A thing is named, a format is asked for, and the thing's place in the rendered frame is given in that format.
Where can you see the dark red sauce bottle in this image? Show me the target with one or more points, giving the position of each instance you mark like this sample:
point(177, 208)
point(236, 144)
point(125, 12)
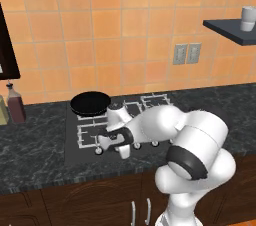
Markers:
point(16, 106)

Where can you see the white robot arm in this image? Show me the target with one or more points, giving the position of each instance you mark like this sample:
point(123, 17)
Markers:
point(196, 143)

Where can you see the dark brown wall cupboard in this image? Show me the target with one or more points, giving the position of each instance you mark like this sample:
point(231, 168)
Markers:
point(6, 53)

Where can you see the dark brown cupboard door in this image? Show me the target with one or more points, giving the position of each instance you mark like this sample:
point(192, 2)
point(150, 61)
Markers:
point(90, 203)
point(155, 208)
point(233, 200)
point(20, 210)

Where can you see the dark grey wall shelf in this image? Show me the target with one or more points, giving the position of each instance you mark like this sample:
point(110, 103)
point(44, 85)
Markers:
point(233, 30)

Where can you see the black frying pan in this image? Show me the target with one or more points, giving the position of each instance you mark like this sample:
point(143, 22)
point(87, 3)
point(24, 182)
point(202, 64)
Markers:
point(89, 104)

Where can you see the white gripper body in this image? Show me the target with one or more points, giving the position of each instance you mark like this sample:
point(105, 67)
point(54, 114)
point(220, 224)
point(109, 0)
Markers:
point(106, 142)

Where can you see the pale yellow bottle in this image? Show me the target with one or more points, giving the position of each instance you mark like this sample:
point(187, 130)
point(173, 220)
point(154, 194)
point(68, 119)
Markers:
point(3, 111)

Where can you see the white ringed stove knob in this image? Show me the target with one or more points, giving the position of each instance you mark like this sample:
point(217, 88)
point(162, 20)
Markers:
point(154, 143)
point(136, 145)
point(98, 151)

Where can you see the black glass hob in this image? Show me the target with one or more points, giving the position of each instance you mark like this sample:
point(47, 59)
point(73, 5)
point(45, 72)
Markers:
point(71, 150)

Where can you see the white cup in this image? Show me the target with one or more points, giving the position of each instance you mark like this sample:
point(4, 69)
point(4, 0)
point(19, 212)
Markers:
point(248, 18)

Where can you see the grey wall socket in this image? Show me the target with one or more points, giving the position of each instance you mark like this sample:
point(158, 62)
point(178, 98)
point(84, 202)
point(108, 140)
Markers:
point(179, 54)
point(193, 53)

